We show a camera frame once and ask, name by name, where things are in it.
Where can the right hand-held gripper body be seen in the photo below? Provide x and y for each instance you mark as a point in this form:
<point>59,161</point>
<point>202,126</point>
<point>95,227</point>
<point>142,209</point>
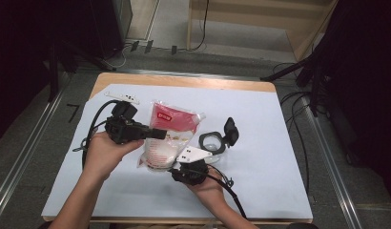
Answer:
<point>190,173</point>

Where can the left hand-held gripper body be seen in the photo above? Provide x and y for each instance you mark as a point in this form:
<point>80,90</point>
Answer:
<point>123,129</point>

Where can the red and white refill pouch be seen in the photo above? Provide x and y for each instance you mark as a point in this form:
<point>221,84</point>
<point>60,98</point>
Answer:
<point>171,122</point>

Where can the clear jar with black lid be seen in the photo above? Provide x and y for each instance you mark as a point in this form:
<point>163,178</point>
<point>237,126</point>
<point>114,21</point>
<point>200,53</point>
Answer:
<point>231,130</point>

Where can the person's right hand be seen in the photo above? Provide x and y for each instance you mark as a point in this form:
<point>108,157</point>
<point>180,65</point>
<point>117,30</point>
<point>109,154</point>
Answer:
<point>211,192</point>

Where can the person's left hand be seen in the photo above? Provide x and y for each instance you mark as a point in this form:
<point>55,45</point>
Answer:
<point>104,156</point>

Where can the short black tape strip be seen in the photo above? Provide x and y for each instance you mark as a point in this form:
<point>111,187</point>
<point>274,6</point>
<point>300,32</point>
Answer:
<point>134,46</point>
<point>148,46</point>
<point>174,50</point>

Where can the dark cabinet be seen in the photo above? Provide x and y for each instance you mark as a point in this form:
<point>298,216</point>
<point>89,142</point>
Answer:
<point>104,25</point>

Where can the black curtain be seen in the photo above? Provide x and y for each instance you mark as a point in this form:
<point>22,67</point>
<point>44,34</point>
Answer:
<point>368,79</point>
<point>18,47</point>

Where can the metal floor rail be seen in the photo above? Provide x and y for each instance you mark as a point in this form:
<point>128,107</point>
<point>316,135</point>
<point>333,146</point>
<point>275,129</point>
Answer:
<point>333,168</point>
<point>25,152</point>

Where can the light wooden shelf frame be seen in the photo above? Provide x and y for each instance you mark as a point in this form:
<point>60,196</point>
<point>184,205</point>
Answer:
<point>306,41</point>

